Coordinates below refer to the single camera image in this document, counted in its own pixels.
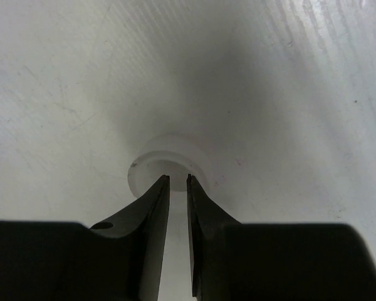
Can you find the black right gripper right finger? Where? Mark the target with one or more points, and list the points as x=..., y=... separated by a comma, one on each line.
x=265, y=261

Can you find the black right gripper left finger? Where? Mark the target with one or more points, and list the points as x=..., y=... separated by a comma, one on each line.
x=119, y=258

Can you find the white tape roll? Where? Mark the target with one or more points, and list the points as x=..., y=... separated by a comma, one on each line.
x=175, y=156

